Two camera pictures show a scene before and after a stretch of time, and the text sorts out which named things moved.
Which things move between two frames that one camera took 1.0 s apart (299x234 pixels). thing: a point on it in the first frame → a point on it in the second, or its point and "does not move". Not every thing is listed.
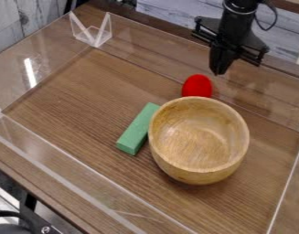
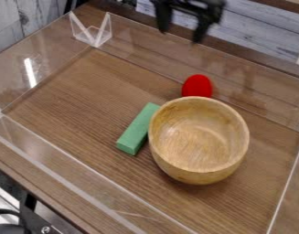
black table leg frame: (29, 217) does not move
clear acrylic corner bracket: (92, 36) does not move
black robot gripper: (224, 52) → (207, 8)
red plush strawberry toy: (196, 86) does not move
